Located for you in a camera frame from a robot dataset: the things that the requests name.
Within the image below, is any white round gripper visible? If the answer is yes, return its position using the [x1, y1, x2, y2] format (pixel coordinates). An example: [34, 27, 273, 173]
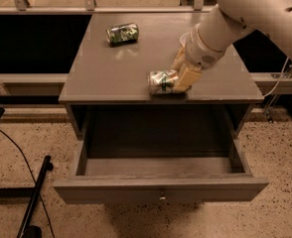
[171, 24, 225, 92]

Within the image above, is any green white 7up can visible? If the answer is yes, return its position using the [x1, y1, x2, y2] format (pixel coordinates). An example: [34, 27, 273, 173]
[148, 69, 185, 95]

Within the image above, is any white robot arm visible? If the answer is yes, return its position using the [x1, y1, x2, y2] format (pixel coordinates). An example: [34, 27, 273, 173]
[172, 0, 292, 92]

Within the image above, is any dark green soda can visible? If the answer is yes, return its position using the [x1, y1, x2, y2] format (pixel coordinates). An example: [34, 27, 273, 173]
[106, 23, 139, 45]

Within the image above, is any grey cabinet counter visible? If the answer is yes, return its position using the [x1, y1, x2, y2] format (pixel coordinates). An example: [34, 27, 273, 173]
[60, 12, 262, 136]

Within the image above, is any grey open top drawer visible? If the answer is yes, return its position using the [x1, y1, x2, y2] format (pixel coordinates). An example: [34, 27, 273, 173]
[54, 105, 268, 204]

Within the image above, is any white ceramic bowl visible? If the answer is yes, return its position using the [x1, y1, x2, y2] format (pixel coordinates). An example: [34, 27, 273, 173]
[180, 33, 190, 48]

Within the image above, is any black tripod stand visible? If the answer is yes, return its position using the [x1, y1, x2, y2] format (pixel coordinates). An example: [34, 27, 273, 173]
[0, 155, 55, 238]

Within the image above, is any white cable at right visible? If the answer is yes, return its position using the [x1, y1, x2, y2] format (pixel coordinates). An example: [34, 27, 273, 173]
[263, 57, 291, 98]

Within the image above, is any black cable on floor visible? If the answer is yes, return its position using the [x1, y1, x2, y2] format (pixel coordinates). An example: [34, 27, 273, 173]
[0, 125, 56, 238]

